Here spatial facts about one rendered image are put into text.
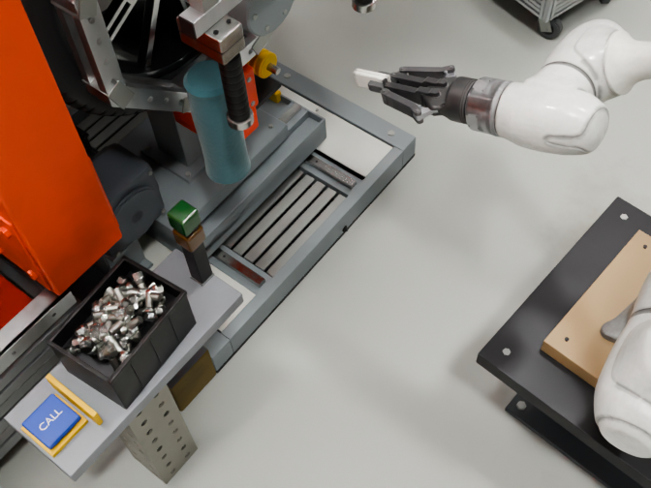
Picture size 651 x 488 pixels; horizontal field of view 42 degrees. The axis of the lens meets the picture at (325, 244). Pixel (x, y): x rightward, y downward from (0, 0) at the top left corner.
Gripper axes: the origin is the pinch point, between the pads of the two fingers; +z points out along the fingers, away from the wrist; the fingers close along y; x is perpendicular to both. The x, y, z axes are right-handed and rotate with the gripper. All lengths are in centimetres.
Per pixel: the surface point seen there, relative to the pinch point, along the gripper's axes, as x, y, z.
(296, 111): 42, -25, 50
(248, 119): -8.3, 22.7, 7.8
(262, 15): -17.5, 8.1, 12.4
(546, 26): 63, -98, 18
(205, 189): 36, 10, 50
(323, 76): 55, -52, 65
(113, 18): -19.1, 17.6, 38.7
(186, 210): 0.8, 37.4, 14.0
